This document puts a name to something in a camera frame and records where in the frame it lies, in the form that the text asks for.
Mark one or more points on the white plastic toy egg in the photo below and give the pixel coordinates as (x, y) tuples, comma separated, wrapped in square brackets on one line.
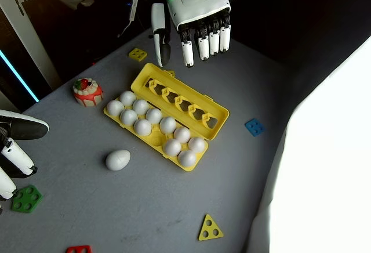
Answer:
[(142, 127), (197, 144), (140, 106), (167, 124), (118, 160), (128, 117), (115, 108), (187, 158), (154, 115), (127, 97), (182, 134), (171, 147)]

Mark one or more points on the cyan light strip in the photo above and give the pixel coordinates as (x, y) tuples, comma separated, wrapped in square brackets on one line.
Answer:
[(17, 74)]

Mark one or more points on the strawberry cream toy cake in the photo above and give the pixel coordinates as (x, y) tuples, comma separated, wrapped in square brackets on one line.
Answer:
[(87, 97)]

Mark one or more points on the yellow holed toy block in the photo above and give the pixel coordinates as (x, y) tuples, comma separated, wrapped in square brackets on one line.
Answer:
[(138, 54)]

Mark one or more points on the red holed toy block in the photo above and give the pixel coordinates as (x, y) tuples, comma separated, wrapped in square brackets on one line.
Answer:
[(79, 247)]

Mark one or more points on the grey table cloth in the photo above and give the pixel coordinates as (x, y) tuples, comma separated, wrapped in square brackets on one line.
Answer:
[(203, 183)]

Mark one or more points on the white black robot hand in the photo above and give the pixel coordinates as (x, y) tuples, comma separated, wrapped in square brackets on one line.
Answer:
[(17, 154), (197, 0)]

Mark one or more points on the yellow triangle holed block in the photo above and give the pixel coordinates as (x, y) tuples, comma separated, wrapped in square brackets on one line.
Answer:
[(209, 228)]

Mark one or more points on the blue square holed block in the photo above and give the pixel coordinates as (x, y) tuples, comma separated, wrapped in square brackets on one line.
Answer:
[(255, 127)]

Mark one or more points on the yellow egg carton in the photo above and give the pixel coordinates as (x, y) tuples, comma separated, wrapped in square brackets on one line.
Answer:
[(185, 92)]

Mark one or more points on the green pentagon holed block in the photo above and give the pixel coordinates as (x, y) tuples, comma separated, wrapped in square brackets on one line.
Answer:
[(26, 200)]

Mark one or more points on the white frame post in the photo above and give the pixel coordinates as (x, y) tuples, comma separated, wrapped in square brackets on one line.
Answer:
[(26, 32)]

